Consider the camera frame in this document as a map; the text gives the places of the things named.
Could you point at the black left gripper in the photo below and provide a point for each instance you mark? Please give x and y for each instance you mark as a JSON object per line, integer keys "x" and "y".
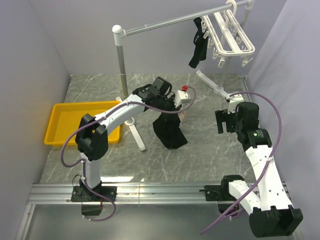
{"x": 173, "y": 96}

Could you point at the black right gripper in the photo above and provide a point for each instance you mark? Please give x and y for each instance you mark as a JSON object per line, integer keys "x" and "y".
{"x": 222, "y": 116}

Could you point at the black underwear with beige waistband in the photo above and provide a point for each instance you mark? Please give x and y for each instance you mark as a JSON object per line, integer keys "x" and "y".
{"x": 167, "y": 126}

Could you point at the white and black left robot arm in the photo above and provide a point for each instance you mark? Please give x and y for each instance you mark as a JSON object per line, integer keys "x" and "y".
{"x": 93, "y": 131}

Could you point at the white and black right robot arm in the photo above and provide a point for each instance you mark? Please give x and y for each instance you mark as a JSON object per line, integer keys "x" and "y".
{"x": 271, "y": 212}

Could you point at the black garment on hanger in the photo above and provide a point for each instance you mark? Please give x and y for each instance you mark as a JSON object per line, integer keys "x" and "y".
{"x": 200, "y": 43}

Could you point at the white clip hanger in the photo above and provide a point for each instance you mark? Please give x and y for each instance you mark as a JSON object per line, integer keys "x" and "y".
{"x": 233, "y": 41}

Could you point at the white and silver drying rack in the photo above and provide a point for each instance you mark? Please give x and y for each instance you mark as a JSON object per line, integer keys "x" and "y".
{"x": 155, "y": 36}

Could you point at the yellow plastic tray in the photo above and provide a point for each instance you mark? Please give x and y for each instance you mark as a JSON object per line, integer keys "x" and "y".
{"x": 65, "y": 119}

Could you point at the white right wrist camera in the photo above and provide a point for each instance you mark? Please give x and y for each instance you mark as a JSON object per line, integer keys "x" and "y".
{"x": 233, "y": 102}

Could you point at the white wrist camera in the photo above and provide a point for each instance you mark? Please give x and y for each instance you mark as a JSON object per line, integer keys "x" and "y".
{"x": 181, "y": 97}
{"x": 233, "y": 102}

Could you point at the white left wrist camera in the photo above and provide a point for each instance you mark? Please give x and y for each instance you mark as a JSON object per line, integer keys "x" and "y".
{"x": 181, "y": 97}

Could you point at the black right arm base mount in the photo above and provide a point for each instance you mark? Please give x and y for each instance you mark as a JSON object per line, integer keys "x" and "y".
{"x": 215, "y": 193}

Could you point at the aluminium rail frame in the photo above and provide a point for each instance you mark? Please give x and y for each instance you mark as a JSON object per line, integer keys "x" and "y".
{"x": 152, "y": 194}

